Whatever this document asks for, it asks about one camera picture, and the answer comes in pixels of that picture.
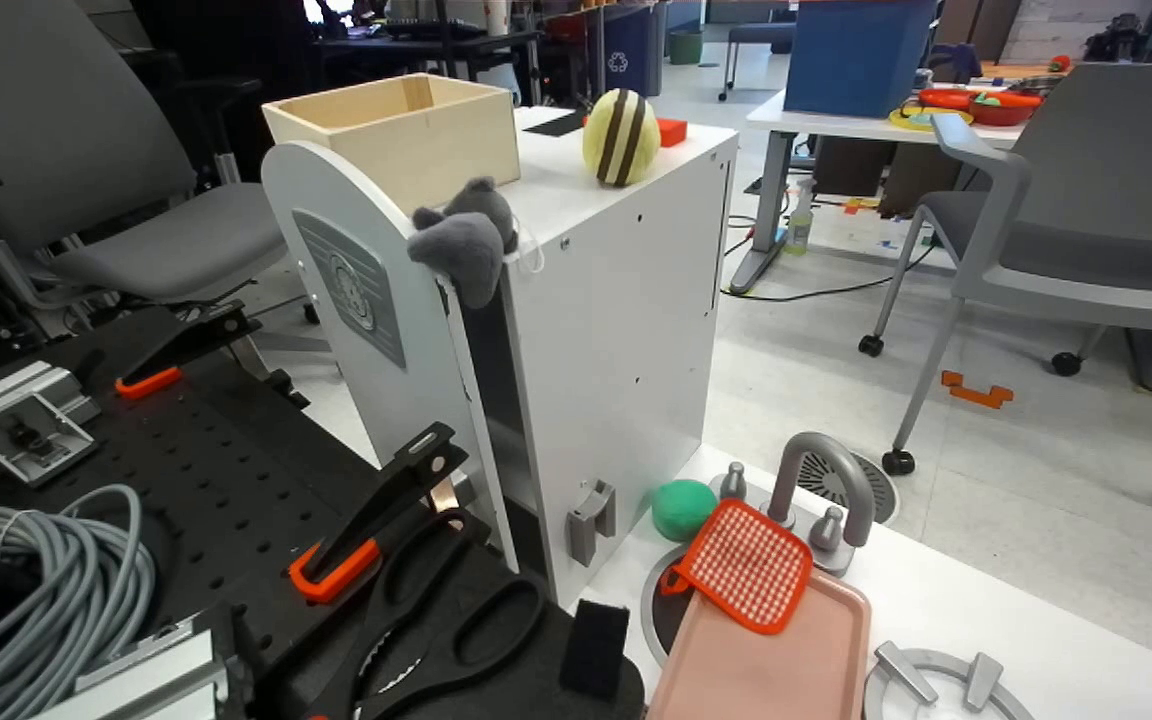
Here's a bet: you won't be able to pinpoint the blue recycling bin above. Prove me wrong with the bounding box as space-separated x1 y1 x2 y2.
601 0 667 96

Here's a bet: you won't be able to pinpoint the grey plush toy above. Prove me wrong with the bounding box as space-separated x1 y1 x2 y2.
405 176 522 310

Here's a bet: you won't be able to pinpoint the light wooden box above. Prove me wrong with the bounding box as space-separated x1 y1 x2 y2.
261 70 522 216

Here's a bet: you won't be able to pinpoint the black scissors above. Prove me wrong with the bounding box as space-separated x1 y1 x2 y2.
338 523 554 720

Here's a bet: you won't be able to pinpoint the grey toy burner grate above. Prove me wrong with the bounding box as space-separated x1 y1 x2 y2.
865 637 1040 720

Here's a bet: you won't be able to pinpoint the orange red plastic toy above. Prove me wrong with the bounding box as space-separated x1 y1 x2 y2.
915 80 1048 133

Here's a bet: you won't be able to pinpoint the blue storage bin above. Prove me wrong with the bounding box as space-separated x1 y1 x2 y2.
780 0 942 122

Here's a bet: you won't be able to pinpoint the black clamp orange handle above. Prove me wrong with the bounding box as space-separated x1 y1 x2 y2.
285 422 476 610
110 301 262 409

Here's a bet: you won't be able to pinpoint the yellow striped ball toy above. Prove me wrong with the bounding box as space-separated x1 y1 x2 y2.
578 86 662 192

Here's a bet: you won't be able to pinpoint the grey toy faucet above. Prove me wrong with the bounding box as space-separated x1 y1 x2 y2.
713 429 878 581

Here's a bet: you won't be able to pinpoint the grey wheeled office chair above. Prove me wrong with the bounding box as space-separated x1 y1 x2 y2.
854 58 1152 523

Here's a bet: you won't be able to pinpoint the aluminium extrusion bar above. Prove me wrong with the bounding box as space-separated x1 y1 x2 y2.
0 355 105 517

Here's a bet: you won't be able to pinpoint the small black block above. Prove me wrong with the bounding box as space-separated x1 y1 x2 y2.
554 597 636 708

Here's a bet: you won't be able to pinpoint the white toy kitchen counter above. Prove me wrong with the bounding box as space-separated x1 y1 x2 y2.
572 443 1152 720

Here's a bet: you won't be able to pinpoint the grey padded chair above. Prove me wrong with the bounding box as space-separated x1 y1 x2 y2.
0 0 290 311

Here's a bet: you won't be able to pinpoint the white desk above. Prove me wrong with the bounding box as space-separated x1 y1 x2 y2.
725 88 1070 301

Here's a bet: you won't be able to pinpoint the green ball sponge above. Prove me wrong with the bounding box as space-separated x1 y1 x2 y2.
649 475 725 548

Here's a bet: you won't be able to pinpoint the small orange floor tape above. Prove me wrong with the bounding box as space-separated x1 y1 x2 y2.
937 370 1018 412

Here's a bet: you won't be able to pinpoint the white toy cabinet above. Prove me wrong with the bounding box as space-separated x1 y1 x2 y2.
254 101 743 615

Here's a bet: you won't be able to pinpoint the pink tray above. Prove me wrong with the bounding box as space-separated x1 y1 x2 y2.
643 569 877 720

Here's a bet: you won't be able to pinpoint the flat black rectangle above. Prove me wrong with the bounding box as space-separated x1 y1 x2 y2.
521 106 591 142

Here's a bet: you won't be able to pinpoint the grey cable coil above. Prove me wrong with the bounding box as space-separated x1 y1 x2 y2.
0 480 160 720

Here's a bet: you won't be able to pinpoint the white plastic bottle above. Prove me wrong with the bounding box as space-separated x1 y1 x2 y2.
774 176 818 262

